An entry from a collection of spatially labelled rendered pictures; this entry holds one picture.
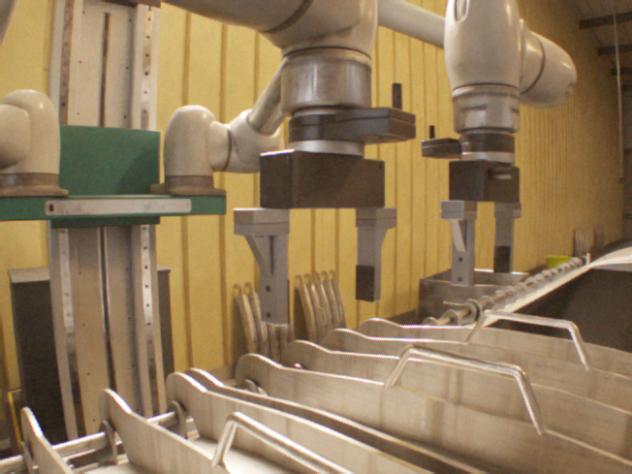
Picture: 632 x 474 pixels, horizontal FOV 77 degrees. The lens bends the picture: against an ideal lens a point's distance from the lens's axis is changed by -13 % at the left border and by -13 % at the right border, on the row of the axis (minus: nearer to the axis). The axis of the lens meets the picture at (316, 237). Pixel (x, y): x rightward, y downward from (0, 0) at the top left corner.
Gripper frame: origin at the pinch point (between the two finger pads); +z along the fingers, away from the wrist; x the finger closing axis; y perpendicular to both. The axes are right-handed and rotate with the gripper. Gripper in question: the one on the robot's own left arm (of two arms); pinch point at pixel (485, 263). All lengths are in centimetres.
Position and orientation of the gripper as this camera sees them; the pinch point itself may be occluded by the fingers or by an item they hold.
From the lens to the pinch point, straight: 62.2
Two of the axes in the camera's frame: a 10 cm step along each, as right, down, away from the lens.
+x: 7.0, -0.5, 7.1
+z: 0.0, 10.0, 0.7
